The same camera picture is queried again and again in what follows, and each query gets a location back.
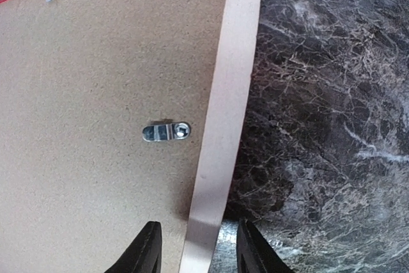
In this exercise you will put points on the red wooden picture frame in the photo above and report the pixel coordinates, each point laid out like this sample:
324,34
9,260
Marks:
223,110

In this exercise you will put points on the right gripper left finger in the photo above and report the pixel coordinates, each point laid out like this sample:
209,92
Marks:
144,254

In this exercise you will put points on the brown backing board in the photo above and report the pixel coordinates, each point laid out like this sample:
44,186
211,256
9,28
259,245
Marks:
96,126

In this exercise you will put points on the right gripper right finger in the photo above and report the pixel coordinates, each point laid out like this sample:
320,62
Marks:
254,254

